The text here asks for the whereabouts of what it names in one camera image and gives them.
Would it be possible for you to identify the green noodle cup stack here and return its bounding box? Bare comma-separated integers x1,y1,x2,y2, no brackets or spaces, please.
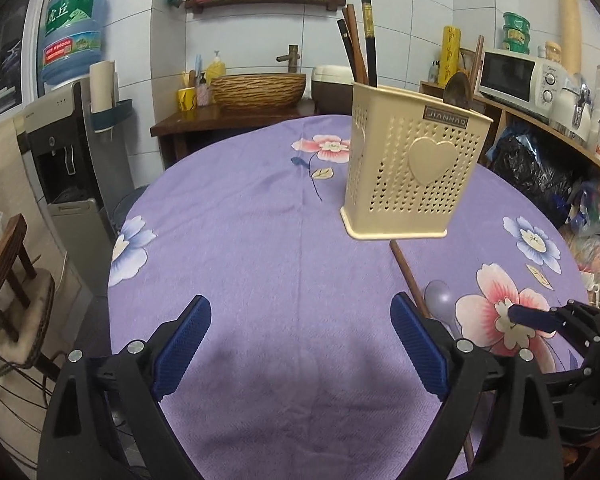
502,12,530,54

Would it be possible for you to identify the woven basket sink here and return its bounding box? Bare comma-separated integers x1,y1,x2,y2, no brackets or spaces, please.
211,73,306,110

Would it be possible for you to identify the wooden side shelf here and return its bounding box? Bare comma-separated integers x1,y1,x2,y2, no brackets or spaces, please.
419,79,600,187

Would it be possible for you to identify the white microwave oven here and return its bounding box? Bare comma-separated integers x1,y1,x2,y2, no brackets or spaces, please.
479,49,568,122

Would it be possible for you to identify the black garbage bag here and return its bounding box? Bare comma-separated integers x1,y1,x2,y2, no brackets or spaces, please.
486,120,578,228

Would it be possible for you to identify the water dispenser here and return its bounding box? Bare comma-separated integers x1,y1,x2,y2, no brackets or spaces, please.
24,77,134,297

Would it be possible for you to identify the brown chopstick pair right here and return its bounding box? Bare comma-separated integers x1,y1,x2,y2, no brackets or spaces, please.
389,240,475,468

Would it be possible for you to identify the wooden stool with cushion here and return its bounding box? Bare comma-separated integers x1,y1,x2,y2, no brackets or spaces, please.
0,214,60,382

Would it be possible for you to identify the white electric kettle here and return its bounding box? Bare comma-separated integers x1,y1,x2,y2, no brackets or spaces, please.
550,73,592,148

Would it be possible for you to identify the beige perforated cutlery holder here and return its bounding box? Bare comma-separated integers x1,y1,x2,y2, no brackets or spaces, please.
340,82,492,240

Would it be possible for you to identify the blue water jug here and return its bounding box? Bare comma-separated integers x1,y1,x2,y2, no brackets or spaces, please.
41,0,106,87

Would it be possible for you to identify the brown chopstick bundle left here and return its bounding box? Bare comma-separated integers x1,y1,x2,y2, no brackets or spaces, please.
338,0,378,87

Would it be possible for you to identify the translucent plastic spoon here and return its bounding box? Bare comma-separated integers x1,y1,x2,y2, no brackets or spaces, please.
425,280,462,339

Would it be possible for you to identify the purple floral tablecloth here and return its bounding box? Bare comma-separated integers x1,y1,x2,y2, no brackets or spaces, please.
107,114,592,480

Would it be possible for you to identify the colourful trash bag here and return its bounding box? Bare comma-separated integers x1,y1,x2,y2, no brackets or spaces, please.
560,179,600,309

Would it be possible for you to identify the bronze faucet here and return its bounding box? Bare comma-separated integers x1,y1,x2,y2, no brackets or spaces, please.
276,44,300,74

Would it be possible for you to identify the yellow paper roll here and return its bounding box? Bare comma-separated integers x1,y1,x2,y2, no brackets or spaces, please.
438,25,462,87

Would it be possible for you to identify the beige rice cooker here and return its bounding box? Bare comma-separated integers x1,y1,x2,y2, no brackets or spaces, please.
311,65,354,115

